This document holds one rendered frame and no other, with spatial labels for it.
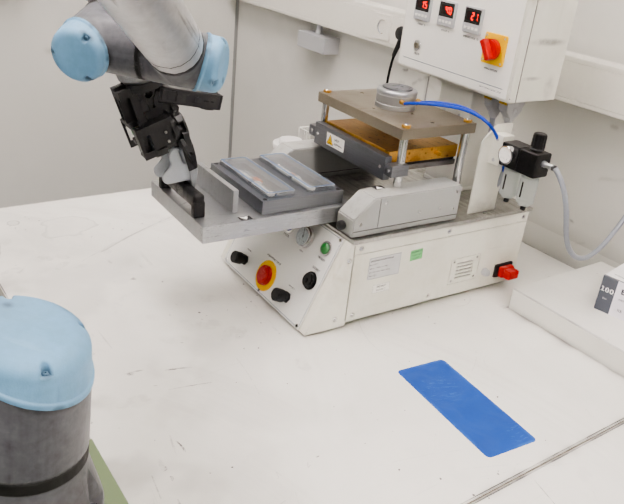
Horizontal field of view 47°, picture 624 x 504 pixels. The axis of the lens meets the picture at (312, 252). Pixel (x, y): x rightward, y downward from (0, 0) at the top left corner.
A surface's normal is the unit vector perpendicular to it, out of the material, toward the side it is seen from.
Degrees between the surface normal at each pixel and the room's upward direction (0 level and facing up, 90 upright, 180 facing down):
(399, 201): 90
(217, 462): 0
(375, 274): 90
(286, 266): 65
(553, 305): 0
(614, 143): 90
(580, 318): 0
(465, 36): 90
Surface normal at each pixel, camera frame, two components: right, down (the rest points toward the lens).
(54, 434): 0.70, 0.40
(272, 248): -0.72, -0.23
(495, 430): 0.10, -0.90
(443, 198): 0.54, 0.41
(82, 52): -0.18, 0.62
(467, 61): -0.84, 0.16
